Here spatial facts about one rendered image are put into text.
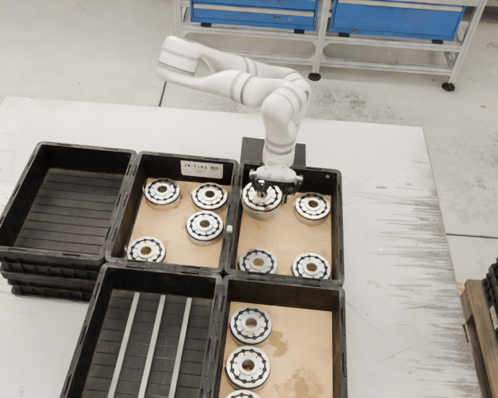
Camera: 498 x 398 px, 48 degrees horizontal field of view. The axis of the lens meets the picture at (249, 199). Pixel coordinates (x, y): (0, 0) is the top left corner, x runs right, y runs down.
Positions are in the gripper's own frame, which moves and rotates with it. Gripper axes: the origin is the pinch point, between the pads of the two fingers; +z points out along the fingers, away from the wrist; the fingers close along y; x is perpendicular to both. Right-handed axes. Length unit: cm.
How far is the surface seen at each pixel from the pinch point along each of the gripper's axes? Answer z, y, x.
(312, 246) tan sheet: 17.3, -12.3, 1.4
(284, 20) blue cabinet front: 65, 6, -190
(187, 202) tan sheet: 17.1, 25.2, -9.2
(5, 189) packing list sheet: 29, 87, -16
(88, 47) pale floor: 101, 129, -196
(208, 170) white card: 11.5, 20.4, -17.6
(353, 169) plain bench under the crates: 31, -26, -44
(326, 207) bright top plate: 14.6, -15.3, -11.3
